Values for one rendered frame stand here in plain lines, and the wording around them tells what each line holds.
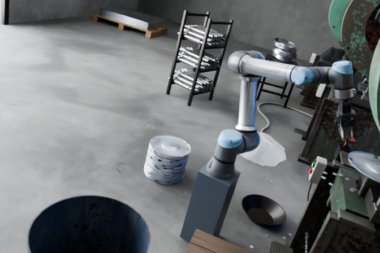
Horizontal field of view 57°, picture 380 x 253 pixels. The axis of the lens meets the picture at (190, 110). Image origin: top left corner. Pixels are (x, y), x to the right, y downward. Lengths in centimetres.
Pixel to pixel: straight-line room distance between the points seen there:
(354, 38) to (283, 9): 536
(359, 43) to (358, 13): 22
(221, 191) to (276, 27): 667
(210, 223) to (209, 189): 20
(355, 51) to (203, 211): 172
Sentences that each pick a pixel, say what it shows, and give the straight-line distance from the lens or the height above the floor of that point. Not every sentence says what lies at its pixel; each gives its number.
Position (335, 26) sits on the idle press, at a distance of 465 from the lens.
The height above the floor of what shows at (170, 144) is 23.
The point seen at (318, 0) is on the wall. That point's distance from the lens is 820.
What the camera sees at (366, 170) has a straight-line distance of 172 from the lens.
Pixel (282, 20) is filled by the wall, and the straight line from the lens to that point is 824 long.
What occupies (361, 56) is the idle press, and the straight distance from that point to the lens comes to 297.
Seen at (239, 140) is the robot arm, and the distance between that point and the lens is 178.
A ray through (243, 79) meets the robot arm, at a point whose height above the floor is 93.
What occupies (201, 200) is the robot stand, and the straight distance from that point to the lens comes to 193.
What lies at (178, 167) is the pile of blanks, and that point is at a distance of 243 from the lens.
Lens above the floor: 142
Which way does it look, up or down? 23 degrees down
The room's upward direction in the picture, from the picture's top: 14 degrees clockwise
